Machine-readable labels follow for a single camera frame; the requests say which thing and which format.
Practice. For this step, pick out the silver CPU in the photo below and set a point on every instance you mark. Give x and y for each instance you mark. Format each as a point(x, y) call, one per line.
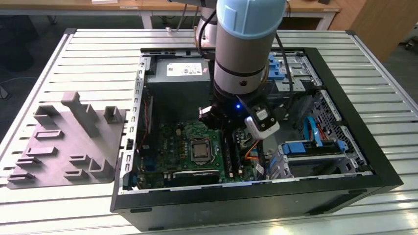
point(199, 151)

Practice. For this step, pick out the silver optical drive cage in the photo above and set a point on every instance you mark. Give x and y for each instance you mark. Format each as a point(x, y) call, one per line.
point(294, 86)

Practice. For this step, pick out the wooden cabinet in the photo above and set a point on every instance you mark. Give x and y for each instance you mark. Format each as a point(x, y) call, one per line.
point(382, 24)

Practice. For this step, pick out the silver disk bay cage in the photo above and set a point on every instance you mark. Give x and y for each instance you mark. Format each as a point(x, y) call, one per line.
point(313, 159)

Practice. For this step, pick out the black graphics card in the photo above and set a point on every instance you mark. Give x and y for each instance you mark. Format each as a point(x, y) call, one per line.
point(195, 174)

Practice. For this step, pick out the wooden desk white frame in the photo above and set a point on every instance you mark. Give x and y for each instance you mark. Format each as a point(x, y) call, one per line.
point(49, 5)
point(310, 8)

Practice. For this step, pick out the hard disk in blue carrier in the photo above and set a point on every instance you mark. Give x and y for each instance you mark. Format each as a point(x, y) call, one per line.
point(289, 148)

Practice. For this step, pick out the blue drive latch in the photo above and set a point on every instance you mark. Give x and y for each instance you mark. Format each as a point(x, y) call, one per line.
point(276, 71)

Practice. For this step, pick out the CPU socket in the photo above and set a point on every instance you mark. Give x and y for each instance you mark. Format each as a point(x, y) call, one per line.
point(199, 140)

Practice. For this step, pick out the black camera bracket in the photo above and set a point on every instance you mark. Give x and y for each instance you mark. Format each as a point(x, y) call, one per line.
point(266, 122)

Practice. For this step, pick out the green motherboard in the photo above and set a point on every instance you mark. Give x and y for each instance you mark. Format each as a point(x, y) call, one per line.
point(170, 137)

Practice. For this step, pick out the black PC case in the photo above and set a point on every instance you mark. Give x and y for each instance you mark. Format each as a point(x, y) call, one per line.
point(229, 208)

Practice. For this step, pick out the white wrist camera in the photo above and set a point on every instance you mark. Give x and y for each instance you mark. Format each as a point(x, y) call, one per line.
point(265, 133)

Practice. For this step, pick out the black case fan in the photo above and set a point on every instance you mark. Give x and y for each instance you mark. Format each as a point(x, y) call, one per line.
point(145, 115)

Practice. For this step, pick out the grey parts rack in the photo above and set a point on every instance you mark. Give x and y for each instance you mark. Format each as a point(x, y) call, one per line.
point(66, 147)

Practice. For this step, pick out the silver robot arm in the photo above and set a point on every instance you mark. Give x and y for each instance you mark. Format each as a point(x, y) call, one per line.
point(245, 54)

